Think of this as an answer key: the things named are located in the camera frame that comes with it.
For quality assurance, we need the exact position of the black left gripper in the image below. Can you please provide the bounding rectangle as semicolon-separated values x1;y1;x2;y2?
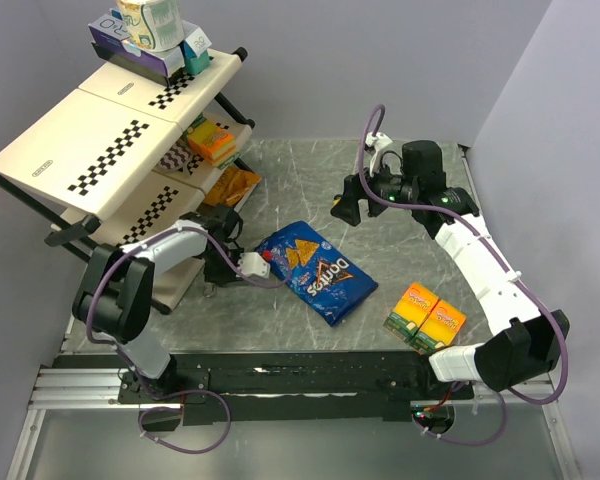
202;245;249;285

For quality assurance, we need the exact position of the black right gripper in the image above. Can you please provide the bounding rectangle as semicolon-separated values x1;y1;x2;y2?
329;154;418;227

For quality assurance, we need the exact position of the brass padlock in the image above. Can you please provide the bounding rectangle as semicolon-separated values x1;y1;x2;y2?
203;283;217;298

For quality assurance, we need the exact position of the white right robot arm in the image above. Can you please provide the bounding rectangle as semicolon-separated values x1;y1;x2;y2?
331;133;569;399

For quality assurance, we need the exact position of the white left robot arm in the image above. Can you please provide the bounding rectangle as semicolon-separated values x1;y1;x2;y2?
72;205;244;402

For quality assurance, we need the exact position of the blue Doritos chip bag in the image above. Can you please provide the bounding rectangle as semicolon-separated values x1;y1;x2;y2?
256;221;378;327

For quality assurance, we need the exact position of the orange snack bag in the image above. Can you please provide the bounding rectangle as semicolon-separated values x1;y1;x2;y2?
203;166;261;207

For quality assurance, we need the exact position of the left yellow sponge pack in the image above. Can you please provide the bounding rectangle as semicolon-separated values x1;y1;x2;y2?
383;283;439;344

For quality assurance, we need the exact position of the yellow sponge pack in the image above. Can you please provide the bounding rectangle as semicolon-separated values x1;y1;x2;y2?
411;300;466;354
383;283;439;344

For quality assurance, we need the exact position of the purple zigzag cloth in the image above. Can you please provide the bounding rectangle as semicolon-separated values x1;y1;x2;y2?
156;139;193;172

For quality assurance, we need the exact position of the orange sponge pack on shelf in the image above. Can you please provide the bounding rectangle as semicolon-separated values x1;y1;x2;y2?
185;120;237;167

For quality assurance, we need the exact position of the right yellow sponge pack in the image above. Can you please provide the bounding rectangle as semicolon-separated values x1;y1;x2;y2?
411;300;466;354

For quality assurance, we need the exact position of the beige checkered shelf rack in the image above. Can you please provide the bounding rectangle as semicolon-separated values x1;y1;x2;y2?
0;47;256;316

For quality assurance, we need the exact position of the teal small box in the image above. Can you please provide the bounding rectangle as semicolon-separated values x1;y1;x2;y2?
179;24;212;76

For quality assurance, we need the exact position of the purple tissue box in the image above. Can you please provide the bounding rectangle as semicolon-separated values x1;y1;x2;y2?
88;14;185;85

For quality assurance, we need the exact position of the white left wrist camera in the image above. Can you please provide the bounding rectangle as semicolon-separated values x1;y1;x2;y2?
238;252;270;279

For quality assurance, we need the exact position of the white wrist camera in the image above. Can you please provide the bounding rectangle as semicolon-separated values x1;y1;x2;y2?
238;252;270;279
365;132;393;174

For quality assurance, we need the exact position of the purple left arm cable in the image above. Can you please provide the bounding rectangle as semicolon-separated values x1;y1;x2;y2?
85;227;294;401

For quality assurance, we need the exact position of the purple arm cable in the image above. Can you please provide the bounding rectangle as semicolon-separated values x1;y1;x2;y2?
85;227;294;401
357;103;570;405

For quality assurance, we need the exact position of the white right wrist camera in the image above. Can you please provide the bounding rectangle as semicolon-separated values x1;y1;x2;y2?
365;132;393;174

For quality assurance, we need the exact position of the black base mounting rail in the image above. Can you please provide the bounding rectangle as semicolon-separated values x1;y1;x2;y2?
52;350;474;432

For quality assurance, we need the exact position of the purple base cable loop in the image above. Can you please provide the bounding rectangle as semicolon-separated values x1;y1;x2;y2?
138;388;234;456

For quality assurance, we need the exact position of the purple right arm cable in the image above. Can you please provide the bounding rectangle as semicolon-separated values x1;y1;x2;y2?
357;103;570;405

